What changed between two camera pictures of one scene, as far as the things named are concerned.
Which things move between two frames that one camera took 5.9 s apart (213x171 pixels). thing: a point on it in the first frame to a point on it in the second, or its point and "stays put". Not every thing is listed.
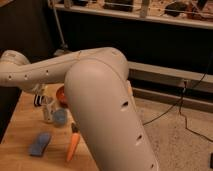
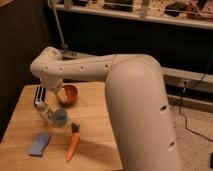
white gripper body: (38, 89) to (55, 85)
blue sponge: (38, 149) stays put
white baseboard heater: (169, 85) stays put
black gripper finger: (38, 100) stays put
